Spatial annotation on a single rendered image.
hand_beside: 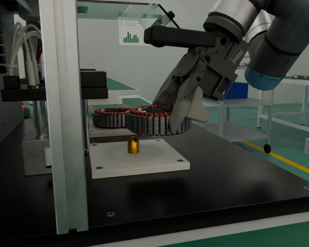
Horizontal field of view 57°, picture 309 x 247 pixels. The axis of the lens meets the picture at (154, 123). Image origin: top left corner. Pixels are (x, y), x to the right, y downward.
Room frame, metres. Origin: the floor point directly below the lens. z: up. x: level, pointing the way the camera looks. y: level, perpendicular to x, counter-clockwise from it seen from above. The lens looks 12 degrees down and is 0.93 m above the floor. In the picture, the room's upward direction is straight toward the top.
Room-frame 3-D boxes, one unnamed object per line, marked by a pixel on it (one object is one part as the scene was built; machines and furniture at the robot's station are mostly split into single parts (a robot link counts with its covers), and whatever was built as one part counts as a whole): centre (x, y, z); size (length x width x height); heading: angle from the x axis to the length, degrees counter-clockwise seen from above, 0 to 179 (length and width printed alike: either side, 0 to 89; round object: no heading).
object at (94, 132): (0.71, 0.10, 0.78); 0.15 x 0.15 x 0.01; 15
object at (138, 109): (0.49, -0.01, 0.84); 0.11 x 0.11 x 0.04
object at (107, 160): (0.48, 0.04, 0.78); 0.15 x 0.15 x 0.01; 15
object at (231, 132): (3.24, -0.83, 0.51); 1.01 x 0.60 x 1.01; 15
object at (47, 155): (0.40, 0.16, 0.80); 0.01 x 0.01 x 0.03; 15
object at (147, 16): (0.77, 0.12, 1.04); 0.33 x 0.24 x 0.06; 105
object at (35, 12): (0.64, 0.26, 1.05); 0.06 x 0.04 x 0.04; 15
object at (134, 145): (0.48, 0.04, 0.80); 0.02 x 0.02 x 0.03
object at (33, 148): (0.44, 0.18, 0.80); 0.08 x 0.05 x 0.06; 15
